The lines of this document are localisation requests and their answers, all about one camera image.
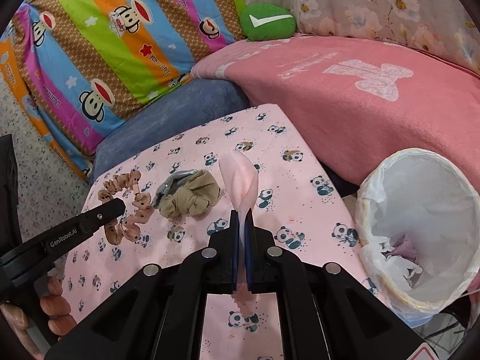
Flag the grey hair clip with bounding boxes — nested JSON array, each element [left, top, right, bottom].
[[151, 170, 197, 209]]

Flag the purple cloth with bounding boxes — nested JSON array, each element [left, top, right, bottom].
[[390, 235, 417, 263]]

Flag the brown pink scrunchie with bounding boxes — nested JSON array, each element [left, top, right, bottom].
[[97, 169, 154, 246]]

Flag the white cable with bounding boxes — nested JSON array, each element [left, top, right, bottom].
[[454, 287, 480, 301]]

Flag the pink fleece blanket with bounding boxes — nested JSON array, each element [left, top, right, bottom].
[[190, 36, 479, 186]]

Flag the person's left hand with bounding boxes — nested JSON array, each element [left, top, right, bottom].
[[1, 276, 77, 360]]

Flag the pink panda print sheet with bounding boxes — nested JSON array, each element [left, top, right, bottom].
[[61, 103, 380, 323]]

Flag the green checkmark plush cushion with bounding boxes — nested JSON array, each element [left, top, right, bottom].
[[240, 2, 296, 41]]

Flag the beige knotted stocking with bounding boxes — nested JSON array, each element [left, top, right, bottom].
[[160, 177, 221, 219]]

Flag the blue-grey cushion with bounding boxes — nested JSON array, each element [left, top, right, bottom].
[[89, 79, 250, 183]]

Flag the pink tissue sheet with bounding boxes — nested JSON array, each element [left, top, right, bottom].
[[219, 150, 259, 317]]

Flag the striped monkey cartoon pillow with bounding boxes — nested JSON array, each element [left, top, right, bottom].
[[1, 0, 245, 178]]

